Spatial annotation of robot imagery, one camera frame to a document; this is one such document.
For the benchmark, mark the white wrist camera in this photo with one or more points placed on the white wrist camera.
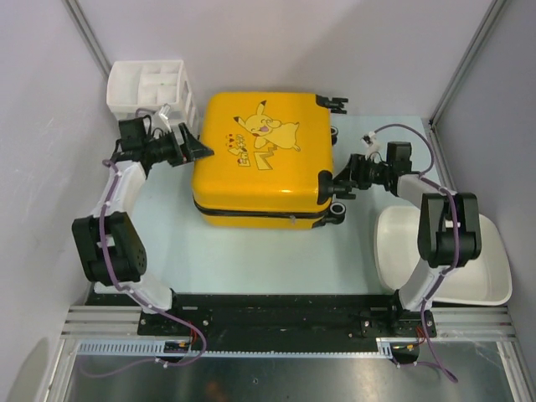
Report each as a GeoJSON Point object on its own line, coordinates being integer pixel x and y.
{"type": "Point", "coordinates": [372, 144]}
{"type": "Point", "coordinates": [161, 118]}

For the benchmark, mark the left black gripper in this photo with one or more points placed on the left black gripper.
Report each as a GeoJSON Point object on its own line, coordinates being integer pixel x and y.
{"type": "Point", "coordinates": [195, 149]}

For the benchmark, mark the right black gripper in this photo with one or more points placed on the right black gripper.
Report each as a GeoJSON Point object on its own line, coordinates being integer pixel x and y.
{"type": "Point", "coordinates": [353, 172]}

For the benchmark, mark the yellow Pikachu hard-shell suitcase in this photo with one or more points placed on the yellow Pikachu hard-shell suitcase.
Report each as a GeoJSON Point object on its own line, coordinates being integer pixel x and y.
{"type": "Point", "coordinates": [272, 166]}

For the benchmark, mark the light blue table mat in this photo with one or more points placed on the light blue table mat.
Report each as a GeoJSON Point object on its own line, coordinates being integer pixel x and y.
{"type": "Point", "coordinates": [189, 255]}

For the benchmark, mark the white plastic tray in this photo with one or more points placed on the white plastic tray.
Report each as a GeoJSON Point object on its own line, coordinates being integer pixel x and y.
{"type": "Point", "coordinates": [485, 281]}

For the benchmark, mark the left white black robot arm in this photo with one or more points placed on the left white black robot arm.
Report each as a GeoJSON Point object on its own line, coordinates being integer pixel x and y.
{"type": "Point", "coordinates": [111, 251]}

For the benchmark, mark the white plastic drawer organizer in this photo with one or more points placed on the white plastic drawer organizer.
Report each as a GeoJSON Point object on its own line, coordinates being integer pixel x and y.
{"type": "Point", "coordinates": [138, 86]}

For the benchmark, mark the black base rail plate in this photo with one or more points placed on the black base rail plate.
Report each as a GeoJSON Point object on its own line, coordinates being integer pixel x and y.
{"type": "Point", "coordinates": [287, 323]}

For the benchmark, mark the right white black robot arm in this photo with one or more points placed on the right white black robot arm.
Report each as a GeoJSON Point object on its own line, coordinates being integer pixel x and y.
{"type": "Point", "coordinates": [449, 230]}

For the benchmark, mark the grey slotted cable duct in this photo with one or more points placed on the grey slotted cable duct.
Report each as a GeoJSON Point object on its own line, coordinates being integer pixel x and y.
{"type": "Point", "coordinates": [161, 349]}

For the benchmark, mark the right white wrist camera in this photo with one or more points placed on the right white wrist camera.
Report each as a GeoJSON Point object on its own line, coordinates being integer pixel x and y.
{"type": "Point", "coordinates": [372, 144]}

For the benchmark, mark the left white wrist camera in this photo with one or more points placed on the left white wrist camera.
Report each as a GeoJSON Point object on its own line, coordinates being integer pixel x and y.
{"type": "Point", "coordinates": [161, 118]}

